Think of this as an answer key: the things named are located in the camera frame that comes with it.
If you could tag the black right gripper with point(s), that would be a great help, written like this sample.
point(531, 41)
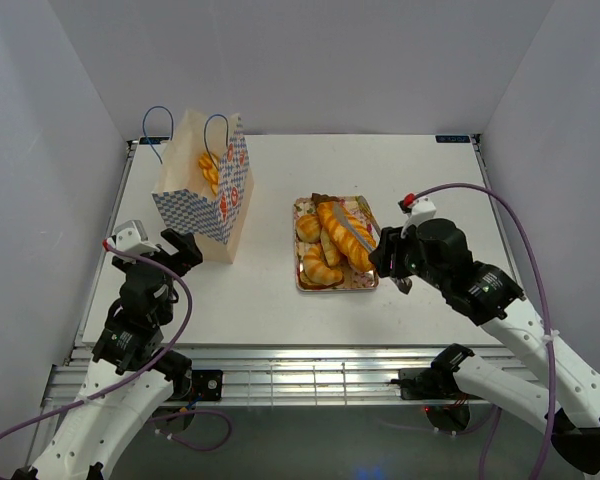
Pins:
point(391, 244)

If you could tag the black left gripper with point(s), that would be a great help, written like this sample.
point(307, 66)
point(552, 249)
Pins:
point(188, 255)

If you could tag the blue checkered paper bag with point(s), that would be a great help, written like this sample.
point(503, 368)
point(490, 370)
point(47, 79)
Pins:
point(183, 197)

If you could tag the long twisted bread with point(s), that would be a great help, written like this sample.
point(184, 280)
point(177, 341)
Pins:
point(208, 166)

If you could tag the croissant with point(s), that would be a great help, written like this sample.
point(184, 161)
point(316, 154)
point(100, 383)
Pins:
point(316, 269)
point(332, 254)

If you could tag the brown chocolate bread piece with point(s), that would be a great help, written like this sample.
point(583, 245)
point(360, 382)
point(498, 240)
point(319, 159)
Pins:
point(317, 199)

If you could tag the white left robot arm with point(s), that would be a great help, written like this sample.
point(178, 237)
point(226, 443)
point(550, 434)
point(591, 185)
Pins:
point(132, 370)

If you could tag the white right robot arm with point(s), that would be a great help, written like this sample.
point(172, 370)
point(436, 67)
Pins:
point(564, 402)

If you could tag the seeded bread slice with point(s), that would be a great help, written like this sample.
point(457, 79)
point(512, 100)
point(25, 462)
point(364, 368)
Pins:
point(307, 285)

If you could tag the floral metal tray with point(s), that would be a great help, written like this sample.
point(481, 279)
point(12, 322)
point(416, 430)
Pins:
point(354, 280)

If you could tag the round bun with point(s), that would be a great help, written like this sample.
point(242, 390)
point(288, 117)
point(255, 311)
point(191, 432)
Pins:
point(308, 228)

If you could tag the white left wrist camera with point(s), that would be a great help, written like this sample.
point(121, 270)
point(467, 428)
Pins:
point(130, 237)

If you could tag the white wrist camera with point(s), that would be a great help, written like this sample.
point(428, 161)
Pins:
point(130, 237)
point(417, 210)

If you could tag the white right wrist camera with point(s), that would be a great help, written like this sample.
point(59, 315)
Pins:
point(417, 210)

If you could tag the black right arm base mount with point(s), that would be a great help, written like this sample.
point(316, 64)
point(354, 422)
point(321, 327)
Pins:
point(427, 384)

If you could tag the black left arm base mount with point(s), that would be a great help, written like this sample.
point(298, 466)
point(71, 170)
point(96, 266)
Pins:
point(202, 385)

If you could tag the aluminium frame rail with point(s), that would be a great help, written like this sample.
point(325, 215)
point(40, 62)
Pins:
point(277, 377)

